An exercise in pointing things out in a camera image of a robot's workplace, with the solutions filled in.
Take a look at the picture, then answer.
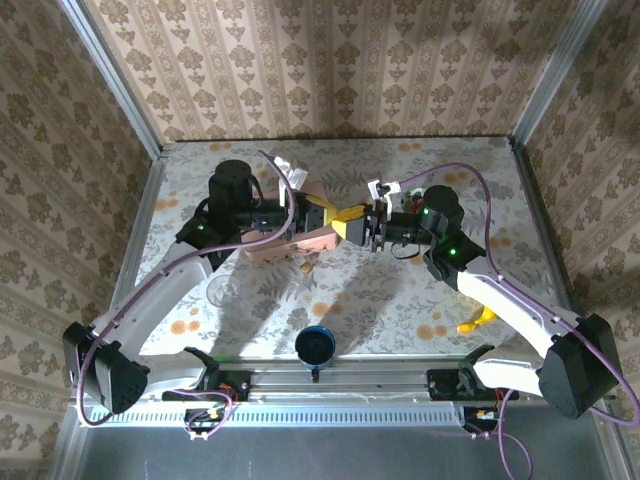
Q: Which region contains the pink rectangular board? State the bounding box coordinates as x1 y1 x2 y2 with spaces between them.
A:
243 179 342 269

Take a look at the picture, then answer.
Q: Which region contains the silver foil bowl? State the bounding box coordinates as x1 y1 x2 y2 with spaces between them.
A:
399 187 427 214

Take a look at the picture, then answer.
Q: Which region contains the clear drinking glass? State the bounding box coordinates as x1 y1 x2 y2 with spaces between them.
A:
205 274 244 308

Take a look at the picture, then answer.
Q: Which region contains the yellow banana toy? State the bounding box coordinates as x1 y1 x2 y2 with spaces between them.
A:
455 306 499 336

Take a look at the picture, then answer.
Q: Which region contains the dark blue cup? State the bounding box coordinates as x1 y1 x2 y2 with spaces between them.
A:
293 324 338 384

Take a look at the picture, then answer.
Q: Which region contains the black connector box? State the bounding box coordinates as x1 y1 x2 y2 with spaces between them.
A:
183 407 225 437
461 406 502 434

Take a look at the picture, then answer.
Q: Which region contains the grey metal panel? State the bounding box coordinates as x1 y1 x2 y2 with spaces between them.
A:
53 399 632 480

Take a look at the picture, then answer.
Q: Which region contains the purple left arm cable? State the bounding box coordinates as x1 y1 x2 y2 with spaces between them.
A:
74 148 299 442

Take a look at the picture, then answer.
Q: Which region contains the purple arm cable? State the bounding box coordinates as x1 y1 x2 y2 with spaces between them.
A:
397 162 640 480
74 148 299 442

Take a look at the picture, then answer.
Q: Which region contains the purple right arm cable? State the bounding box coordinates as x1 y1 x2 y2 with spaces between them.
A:
397 162 640 480

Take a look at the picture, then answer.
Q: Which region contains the aluminium table side rail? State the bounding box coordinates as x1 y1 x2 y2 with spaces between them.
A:
94 152 169 367
508 136 599 364

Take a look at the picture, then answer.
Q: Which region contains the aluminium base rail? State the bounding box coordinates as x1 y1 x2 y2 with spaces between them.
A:
74 357 617 404

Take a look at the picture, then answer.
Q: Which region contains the aluminium frame post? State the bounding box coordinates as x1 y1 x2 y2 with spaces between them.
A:
509 0 609 147
57 0 164 159

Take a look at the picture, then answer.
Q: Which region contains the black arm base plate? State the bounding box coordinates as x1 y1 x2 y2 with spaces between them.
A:
163 368 251 402
426 367 519 402

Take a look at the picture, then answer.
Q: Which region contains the perforated metal cable tray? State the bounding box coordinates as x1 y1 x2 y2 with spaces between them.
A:
82 402 467 427

